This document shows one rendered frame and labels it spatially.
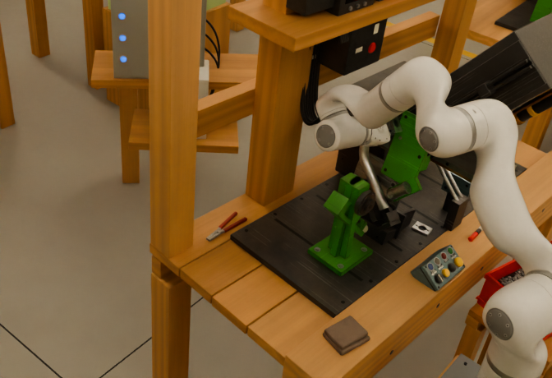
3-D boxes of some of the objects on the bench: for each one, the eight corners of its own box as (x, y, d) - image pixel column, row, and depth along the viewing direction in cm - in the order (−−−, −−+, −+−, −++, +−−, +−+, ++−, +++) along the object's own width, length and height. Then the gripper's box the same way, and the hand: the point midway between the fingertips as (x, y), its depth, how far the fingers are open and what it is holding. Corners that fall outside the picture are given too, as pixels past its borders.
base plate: (526, 172, 250) (527, 168, 249) (334, 320, 182) (336, 315, 181) (431, 124, 272) (432, 119, 271) (229, 239, 204) (230, 233, 203)
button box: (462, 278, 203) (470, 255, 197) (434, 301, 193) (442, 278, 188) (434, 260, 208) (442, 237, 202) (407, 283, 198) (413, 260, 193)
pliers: (235, 213, 214) (235, 210, 214) (247, 220, 212) (247, 218, 211) (201, 237, 204) (201, 234, 203) (213, 245, 201) (213, 242, 201)
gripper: (338, 107, 191) (373, 103, 205) (356, 163, 189) (390, 154, 203) (359, 98, 186) (393, 94, 200) (378, 154, 185) (411, 147, 198)
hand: (388, 126), depth 200 cm, fingers closed on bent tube, 3 cm apart
